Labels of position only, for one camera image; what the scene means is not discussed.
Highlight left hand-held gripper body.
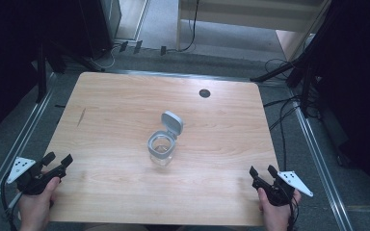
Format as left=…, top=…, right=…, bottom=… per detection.
left=6, top=156, right=67, bottom=196

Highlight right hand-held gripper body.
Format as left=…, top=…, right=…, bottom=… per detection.
left=251, top=170, right=314, bottom=207

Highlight clear jar with grey lid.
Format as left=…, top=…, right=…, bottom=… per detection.
left=146, top=110, right=185, bottom=168

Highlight person's right hand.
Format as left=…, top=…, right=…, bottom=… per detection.
left=257, top=188, right=303, bottom=231

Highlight person's left hand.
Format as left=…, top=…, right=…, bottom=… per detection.
left=17, top=176, right=61, bottom=231

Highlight black stand leg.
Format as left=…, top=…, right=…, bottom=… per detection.
left=34, top=39, right=49, bottom=104

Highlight black tripod leg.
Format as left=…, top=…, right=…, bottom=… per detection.
left=250, top=59, right=307, bottom=83

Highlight grey cabinet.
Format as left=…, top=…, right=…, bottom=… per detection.
left=99, top=0, right=123, bottom=42

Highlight white shelf unit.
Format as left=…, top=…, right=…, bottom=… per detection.
left=175, top=0, right=333, bottom=54

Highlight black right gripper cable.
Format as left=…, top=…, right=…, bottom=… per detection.
left=286, top=195, right=301, bottom=231

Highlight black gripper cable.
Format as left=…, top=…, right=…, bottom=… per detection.
left=286, top=195, right=301, bottom=231
left=0, top=172, right=23, bottom=231

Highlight metal floor rail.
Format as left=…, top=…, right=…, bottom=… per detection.
left=107, top=68, right=259, bottom=83
left=0, top=72, right=58, bottom=220
left=289, top=90, right=355, bottom=231

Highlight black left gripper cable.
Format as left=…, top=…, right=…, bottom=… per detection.
left=0, top=172, right=23, bottom=231

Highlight black floor cables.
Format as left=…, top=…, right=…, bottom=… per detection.
left=262, top=57, right=322, bottom=171

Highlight white floor cable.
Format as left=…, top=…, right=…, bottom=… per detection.
left=89, top=43, right=120, bottom=70

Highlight black hanging cable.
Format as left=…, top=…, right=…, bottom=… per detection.
left=166, top=0, right=201, bottom=54

